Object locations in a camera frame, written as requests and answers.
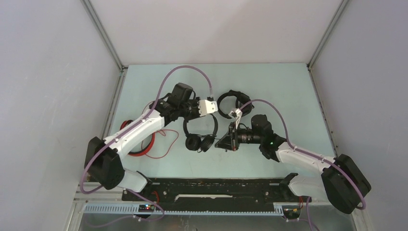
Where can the black mounting rail base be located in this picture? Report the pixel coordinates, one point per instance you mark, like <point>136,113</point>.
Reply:
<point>220,195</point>

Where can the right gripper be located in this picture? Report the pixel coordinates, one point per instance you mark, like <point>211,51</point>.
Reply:
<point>230,141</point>

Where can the small black foam headphones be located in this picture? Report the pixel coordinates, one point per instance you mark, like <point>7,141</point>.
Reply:
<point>197,142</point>

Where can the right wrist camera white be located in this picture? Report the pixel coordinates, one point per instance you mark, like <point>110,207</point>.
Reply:
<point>236,114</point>

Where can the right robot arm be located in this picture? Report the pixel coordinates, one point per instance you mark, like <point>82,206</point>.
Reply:
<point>338,181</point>

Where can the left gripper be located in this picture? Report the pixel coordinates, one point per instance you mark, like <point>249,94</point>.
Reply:
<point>197,114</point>

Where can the left aluminium corner post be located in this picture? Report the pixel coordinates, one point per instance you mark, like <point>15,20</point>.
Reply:
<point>102,32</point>

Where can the aluminium corner post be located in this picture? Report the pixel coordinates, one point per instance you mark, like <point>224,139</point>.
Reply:
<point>333,22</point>
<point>102,32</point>

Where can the right aluminium corner post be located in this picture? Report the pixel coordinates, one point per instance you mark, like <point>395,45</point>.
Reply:
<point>333,22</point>

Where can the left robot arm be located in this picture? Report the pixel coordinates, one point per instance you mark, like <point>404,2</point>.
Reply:
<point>104,157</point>

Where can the red headphones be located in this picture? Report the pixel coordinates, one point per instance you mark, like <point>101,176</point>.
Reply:
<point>145,149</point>

